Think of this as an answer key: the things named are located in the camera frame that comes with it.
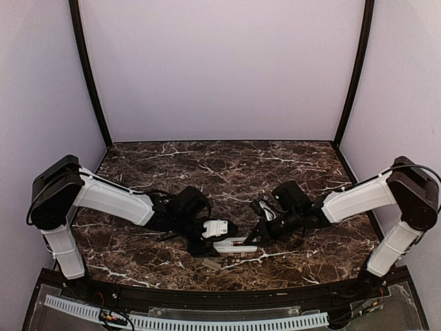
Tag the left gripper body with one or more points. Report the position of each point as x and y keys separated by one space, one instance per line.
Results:
x=197 y=249

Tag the grey battery cover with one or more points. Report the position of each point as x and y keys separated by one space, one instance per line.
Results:
x=211 y=264

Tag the left black frame post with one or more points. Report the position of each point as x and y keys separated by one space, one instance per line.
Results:
x=88 y=75

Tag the black frame post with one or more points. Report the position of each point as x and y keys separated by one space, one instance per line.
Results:
x=361 y=51
x=88 y=75

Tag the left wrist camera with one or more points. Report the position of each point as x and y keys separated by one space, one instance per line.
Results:
x=218 y=229

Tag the white remote control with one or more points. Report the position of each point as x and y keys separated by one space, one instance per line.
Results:
x=225 y=246

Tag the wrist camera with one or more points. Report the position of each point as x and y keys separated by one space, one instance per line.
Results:
x=218 y=229
x=262 y=208

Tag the right black frame post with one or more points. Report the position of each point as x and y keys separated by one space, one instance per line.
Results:
x=361 y=51

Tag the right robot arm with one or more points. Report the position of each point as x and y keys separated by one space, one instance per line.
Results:
x=414 y=188

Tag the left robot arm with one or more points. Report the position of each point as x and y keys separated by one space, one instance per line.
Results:
x=66 y=184

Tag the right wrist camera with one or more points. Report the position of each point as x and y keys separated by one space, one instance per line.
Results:
x=262 y=208

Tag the white slotted cable duct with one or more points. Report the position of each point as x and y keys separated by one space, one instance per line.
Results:
x=204 y=321

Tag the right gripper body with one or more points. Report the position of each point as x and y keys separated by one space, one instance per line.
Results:
x=275 y=232

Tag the black front rail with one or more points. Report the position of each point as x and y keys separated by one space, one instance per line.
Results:
x=328 y=295

